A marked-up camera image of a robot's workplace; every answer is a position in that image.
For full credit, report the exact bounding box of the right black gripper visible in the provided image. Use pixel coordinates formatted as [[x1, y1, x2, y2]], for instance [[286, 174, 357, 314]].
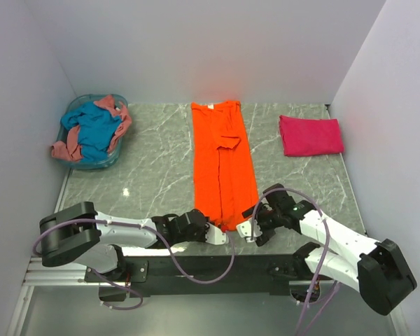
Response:
[[242, 202, 283, 247]]

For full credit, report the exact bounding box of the orange t-shirt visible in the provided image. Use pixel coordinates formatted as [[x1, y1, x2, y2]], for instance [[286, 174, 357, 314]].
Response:
[[191, 101, 258, 231]]

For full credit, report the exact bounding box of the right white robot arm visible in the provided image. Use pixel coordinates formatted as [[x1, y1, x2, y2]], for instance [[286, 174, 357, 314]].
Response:
[[237, 184, 417, 316]]

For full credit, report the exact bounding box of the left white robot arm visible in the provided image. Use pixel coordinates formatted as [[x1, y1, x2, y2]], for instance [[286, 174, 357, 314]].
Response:
[[39, 202, 210, 281]]

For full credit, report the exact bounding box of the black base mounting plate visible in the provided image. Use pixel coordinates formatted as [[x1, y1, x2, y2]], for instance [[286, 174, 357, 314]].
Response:
[[83, 254, 337, 303]]

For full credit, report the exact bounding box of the folded magenta t-shirt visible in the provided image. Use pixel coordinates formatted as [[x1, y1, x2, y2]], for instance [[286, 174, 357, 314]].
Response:
[[279, 115, 344, 157]]

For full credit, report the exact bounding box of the blue t-shirt in basket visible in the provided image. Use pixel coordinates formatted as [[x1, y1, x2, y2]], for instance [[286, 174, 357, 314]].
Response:
[[52, 101, 123, 163]]

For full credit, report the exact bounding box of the transparent teal laundry basket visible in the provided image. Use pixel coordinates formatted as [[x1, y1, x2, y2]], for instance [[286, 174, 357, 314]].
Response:
[[55, 92, 129, 171]]

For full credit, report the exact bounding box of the pink t-shirt in basket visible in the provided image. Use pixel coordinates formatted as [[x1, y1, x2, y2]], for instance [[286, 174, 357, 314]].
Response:
[[50, 94, 133, 162]]

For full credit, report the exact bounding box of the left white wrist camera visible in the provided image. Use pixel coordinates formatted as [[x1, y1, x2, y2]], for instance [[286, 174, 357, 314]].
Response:
[[205, 224, 228, 246]]

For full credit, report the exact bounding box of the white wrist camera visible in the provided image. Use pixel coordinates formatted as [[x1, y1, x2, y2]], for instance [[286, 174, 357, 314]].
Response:
[[205, 224, 228, 246], [236, 219, 263, 243]]

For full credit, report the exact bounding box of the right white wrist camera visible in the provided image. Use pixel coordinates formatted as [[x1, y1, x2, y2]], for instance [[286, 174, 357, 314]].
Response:
[[236, 219, 263, 243]]

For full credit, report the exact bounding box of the aluminium rail frame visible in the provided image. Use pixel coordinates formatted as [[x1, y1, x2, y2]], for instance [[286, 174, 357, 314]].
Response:
[[7, 169, 97, 335]]

